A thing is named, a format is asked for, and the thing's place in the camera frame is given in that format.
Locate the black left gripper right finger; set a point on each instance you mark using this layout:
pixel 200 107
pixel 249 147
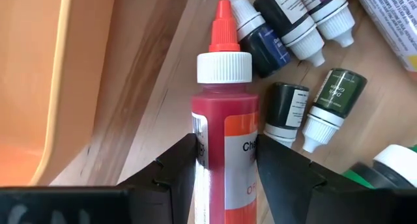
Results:
pixel 325 201

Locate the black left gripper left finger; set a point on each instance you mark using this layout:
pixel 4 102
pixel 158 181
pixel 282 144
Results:
pixel 97 204

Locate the large green-cap dye bottle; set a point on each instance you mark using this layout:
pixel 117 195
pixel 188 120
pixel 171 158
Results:
pixel 397 162

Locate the small dark green dye bottle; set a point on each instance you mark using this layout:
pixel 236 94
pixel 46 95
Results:
pixel 339 93

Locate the large red-cap dye bottle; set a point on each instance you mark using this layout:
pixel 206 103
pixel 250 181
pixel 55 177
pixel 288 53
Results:
pixel 224 100

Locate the white food coloring box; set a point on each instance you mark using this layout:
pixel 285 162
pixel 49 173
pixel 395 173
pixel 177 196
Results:
pixel 391 19

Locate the small blue dye bottle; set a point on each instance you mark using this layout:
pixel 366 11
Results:
pixel 267 48

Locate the yellow-orange plastic bin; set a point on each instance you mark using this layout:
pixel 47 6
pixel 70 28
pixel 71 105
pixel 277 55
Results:
pixel 26 54

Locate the small purple dye bottle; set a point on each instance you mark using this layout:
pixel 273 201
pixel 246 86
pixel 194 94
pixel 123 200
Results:
pixel 332 15

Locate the small black dye bottle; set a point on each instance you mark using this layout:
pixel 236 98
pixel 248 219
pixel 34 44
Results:
pixel 286 12

